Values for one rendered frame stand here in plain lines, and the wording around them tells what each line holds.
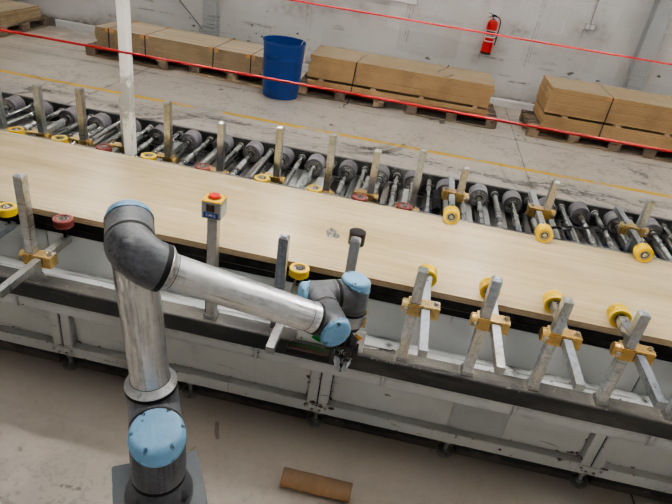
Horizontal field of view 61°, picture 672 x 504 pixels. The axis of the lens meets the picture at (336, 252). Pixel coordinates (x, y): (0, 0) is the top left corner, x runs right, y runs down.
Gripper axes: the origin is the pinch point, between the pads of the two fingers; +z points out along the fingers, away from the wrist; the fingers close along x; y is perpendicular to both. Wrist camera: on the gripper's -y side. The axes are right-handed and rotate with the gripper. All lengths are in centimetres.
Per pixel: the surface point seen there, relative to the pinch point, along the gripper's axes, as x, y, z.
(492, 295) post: 46, -24, -25
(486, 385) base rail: 54, -23, 13
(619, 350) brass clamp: 93, -24, -14
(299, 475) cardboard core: -9, -14, 74
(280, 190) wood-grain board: -51, -109, -10
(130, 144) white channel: -136, -120, -14
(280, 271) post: -29.0, -24.3, -16.6
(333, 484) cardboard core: 5, -14, 74
